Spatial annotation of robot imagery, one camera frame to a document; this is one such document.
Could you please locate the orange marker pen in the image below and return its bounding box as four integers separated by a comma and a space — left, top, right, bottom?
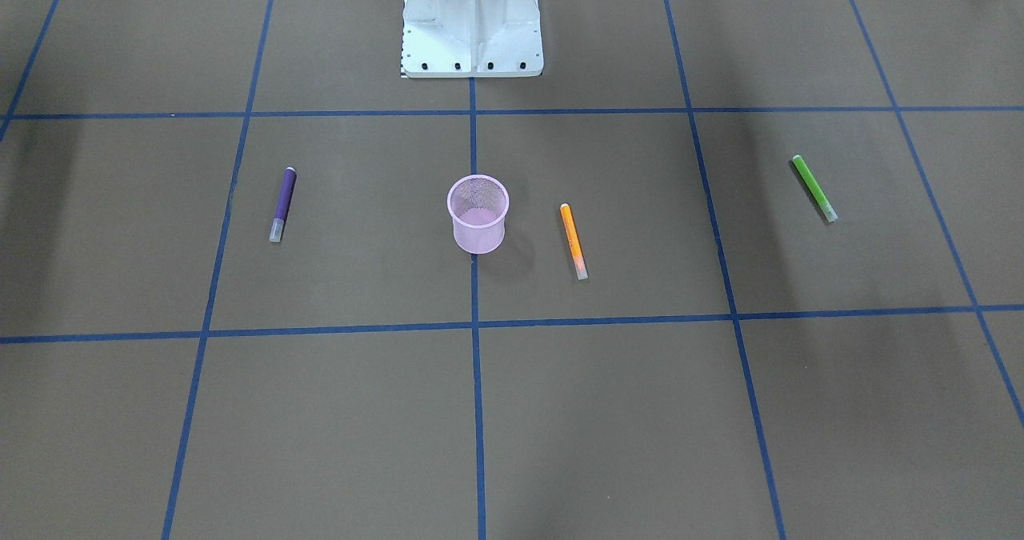
559, 203, 589, 281

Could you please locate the purple marker pen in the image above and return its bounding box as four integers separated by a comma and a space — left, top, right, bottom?
268, 166, 297, 244

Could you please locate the green marker pen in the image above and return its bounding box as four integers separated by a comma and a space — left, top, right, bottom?
790, 154, 838, 223

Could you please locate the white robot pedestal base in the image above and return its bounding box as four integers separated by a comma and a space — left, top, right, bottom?
400, 0, 545, 78

